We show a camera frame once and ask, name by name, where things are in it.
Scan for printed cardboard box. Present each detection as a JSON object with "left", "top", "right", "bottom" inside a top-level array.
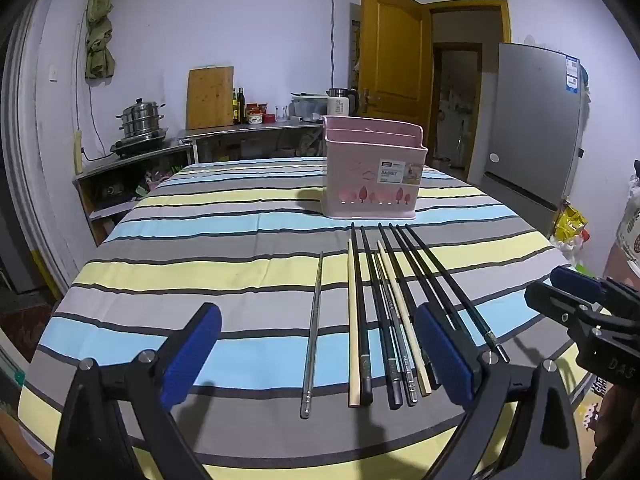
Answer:
[{"left": 575, "top": 382, "right": 608, "bottom": 436}]

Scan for striped tablecloth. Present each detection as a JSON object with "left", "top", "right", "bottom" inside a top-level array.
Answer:
[{"left": 17, "top": 156, "right": 588, "bottom": 480}]

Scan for black wall cable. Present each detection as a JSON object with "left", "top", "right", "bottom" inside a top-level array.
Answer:
[{"left": 329, "top": 0, "right": 337, "bottom": 91}]

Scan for white lidded container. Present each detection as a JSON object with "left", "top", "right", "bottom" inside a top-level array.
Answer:
[{"left": 290, "top": 92, "right": 331, "bottom": 123}]

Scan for stainless steel counter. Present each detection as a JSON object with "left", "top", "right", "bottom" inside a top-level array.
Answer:
[{"left": 72, "top": 119, "right": 328, "bottom": 247}]

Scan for yellow snack bag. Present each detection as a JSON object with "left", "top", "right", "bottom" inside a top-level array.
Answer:
[{"left": 552, "top": 202, "right": 590, "bottom": 243}]

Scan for yellow door frame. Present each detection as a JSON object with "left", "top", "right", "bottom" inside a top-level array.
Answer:
[{"left": 425, "top": 0, "right": 512, "bottom": 171}]

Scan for green hanging curtain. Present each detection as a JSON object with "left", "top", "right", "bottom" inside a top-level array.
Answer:
[{"left": 84, "top": 0, "right": 121, "bottom": 81}]

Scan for silver metal chopstick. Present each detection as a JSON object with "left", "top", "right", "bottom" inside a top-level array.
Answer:
[
  {"left": 370, "top": 253, "right": 419, "bottom": 407},
  {"left": 299, "top": 251, "right": 325, "bottom": 419}
]

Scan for wooden cutting board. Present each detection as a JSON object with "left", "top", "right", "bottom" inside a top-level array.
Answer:
[{"left": 186, "top": 65, "right": 236, "bottom": 131}]

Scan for stainless steel steamer pot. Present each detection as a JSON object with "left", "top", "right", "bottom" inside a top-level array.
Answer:
[{"left": 116, "top": 98, "right": 167, "bottom": 140}]

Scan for white electric kettle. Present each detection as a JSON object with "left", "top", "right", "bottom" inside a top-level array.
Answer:
[{"left": 326, "top": 87, "right": 360, "bottom": 120}]

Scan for person's right forearm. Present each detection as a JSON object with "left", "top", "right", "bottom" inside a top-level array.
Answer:
[{"left": 592, "top": 385, "right": 640, "bottom": 480}]

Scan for printed sack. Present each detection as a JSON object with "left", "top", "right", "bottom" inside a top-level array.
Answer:
[{"left": 615, "top": 195, "right": 640, "bottom": 266}]

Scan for grey refrigerator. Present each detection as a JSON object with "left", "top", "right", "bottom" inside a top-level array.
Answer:
[{"left": 467, "top": 42, "right": 588, "bottom": 241}]

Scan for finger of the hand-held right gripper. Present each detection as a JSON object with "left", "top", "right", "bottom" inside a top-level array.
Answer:
[
  {"left": 525, "top": 282, "right": 617, "bottom": 332},
  {"left": 550, "top": 266, "right": 640, "bottom": 307}
]

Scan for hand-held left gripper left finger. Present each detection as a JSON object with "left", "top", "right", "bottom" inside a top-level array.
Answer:
[{"left": 52, "top": 301, "right": 223, "bottom": 480}]

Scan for black induction stove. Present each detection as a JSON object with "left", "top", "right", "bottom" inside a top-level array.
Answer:
[{"left": 110, "top": 127, "right": 171, "bottom": 158}]

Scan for pink plastic utensil basket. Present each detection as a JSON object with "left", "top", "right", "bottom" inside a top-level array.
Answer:
[{"left": 321, "top": 115, "right": 429, "bottom": 220}]

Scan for yellow wooden door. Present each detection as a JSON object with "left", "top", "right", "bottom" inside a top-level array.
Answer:
[{"left": 360, "top": 0, "right": 433, "bottom": 133}]

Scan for black chopstick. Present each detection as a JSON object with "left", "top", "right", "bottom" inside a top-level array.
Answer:
[
  {"left": 390, "top": 224, "right": 471, "bottom": 333},
  {"left": 360, "top": 226, "right": 404, "bottom": 407},
  {"left": 350, "top": 222, "right": 374, "bottom": 407},
  {"left": 377, "top": 222, "right": 442, "bottom": 391},
  {"left": 403, "top": 223, "right": 511, "bottom": 364}
]

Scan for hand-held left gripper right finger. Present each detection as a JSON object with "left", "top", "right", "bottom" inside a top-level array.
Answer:
[{"left": 414, "top": 301, "right": 583, "bottom": 480}]

